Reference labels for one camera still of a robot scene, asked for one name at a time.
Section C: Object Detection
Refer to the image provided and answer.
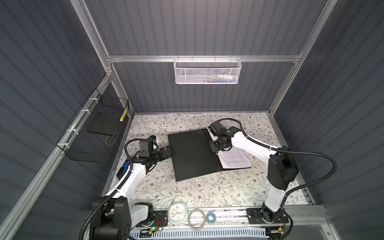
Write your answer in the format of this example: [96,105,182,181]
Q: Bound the white printed paper stack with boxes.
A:
[217,148,252,169]

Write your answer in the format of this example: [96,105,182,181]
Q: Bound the blue folder black inside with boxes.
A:
[168,129,237,182]

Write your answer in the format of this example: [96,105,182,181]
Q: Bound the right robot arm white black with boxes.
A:
[208,118,338,240]

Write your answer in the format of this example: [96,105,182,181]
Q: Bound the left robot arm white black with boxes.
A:
[78,135,172,240]

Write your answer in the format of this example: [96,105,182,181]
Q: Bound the blue stapler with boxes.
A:
[116,159,131,180]

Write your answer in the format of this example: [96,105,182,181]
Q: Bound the yellow marker pen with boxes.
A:
[120,108,128,122]

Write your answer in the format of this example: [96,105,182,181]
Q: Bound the black notebook in basket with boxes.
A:
[87,112,123,136]

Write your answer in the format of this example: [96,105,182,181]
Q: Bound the mint alarm clock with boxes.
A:
[167,202,189,225]

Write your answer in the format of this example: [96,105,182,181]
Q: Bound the pens in white basket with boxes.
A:
[197,74,238,84]

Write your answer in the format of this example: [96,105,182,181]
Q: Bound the clear tape roll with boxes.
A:
[188,209,206,231]

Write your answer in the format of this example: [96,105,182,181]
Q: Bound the small blue tape roll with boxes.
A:
[206,212,217,225]

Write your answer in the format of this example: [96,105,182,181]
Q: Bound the black wire basket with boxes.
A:
[57,91,130,164]

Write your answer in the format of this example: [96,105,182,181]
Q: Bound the white wire mesh basket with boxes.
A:
[173,57,242,85]

